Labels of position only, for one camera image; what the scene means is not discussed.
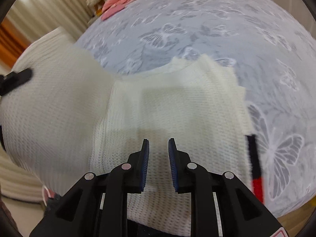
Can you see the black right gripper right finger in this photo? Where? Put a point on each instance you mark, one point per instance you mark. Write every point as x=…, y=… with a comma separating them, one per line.
x=221, y=205

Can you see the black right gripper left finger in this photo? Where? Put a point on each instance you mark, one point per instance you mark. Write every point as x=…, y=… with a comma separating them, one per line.
x=97, y=205

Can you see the white red black knit sweater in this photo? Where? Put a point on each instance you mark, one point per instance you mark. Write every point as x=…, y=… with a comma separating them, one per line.
x=73, y=117

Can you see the orange curtain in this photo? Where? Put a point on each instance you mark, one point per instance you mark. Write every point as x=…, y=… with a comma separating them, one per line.
x=13, y=43

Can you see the cream pleated curtain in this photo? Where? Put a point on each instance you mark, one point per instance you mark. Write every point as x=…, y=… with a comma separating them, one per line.
x=36, y=18

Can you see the small pink folded cloth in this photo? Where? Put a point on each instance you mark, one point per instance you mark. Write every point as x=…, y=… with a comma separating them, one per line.
x=112, y=10

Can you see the grey butterfly print bed cover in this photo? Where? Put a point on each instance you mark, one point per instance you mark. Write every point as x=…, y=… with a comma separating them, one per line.
x=273, y=57

